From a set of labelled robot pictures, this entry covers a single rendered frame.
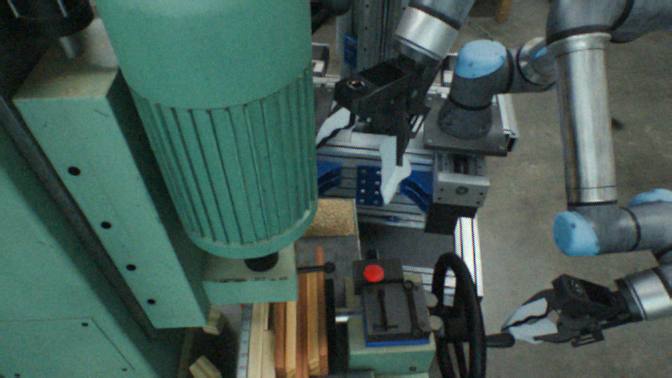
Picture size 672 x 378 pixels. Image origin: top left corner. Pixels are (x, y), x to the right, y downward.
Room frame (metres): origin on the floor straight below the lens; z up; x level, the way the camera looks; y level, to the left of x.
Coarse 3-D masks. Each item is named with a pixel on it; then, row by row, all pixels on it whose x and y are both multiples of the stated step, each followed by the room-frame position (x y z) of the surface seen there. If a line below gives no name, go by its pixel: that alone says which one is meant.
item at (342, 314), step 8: (328, 280) 0.40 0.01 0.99; (328, 288) 0.38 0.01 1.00; (328, 296) 0.37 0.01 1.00; (328, 304) 0.36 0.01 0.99; (328, 312) 0.34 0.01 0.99; (336, 312) 0.36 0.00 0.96; (344, 312) 0.36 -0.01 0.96; (352, 312) 0.36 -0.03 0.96; (360, 312) 0.36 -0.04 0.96; (328, 320) 0.33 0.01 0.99; (336, 320) 0.35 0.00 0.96; (344, 320) 0.35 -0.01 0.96; (328, 328) 0.32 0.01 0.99; (336, 328) 0.32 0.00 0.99; (328, 336) 0.31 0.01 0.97; (336, 336) 0.31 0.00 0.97; (328, 344) 0.31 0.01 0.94; (336, 344) 0.31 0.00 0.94; (328, 352) 0.31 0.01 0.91; (336, 352) 0.31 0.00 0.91
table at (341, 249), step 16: (352, 208) 0.63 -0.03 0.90; (304, 240) 0.55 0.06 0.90; (320, 240) 0.55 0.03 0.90; (336, 240) 0.55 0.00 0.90; (352, 240) 0.55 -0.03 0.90; (304, 256) 0.51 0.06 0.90; (336, 256) 0.51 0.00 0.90; (352, 256) 0.51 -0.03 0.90; (336, 272) 0.47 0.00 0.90; (336, 288) 0.44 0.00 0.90; (336, 304) 0.41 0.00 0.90; (336, 368) 0.29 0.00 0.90
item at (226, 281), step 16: (208, 256) 0.39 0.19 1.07; (288, 256) 0.39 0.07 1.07; (208, 272) 0.37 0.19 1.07; (224, 272) 0.37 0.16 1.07; (240, 272) 0.37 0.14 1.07; (256, 272) 0.37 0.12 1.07; (272, 272) 0.37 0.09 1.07; (288, 272) 0.37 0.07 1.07; (208, 288) 0.35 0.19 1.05; (224, 288) 0.35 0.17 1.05; (240, 288) 0.35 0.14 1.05; (256, 288) 0.35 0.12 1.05; (272, 288) 0.35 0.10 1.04; (288, 288) 0.36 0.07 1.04
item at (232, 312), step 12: (228, 312) 0.44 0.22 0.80; (240, 312) 0.44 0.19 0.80; (228, 324) 0.42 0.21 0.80; (240, 324) 0.42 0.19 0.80; (192, 336) 0.39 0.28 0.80; (204, 336) 0.39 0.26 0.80; (216, 336) 0.39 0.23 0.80; (228, 336) 0.39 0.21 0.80; (192, 348) 0.37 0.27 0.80; (204, 348) 0.37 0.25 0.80; (216, 348) 0.37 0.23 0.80; (228, 348) 0.37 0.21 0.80; (180, 360) 0.34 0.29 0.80; (192, 360) 0.34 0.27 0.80; (216, 360) 0.34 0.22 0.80; (228, 360) 0.34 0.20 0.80; (180, 372) 0.32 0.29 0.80; (228, 372) 0.32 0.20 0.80
